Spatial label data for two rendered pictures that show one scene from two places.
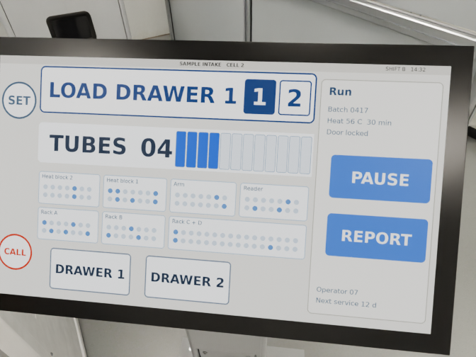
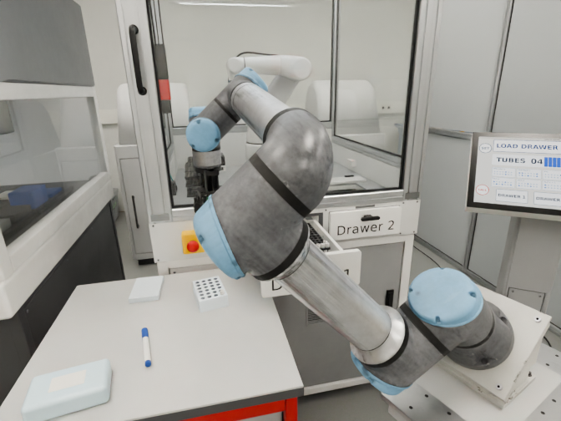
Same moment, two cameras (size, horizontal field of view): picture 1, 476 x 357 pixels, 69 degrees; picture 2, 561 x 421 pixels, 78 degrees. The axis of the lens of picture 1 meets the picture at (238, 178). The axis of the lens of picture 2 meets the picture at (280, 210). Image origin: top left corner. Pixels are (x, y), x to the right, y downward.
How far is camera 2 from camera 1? 1.26 m
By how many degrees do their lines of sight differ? 27
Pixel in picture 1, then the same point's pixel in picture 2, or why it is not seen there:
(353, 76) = not seen: outside the picture
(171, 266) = (543, 195)
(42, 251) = (492, 190)
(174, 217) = (544, 180)
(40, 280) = (492, 198)
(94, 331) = not seen: hidden behind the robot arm
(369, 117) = not seen: outside the picture
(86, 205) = (510, 176)
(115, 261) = (522, 193)
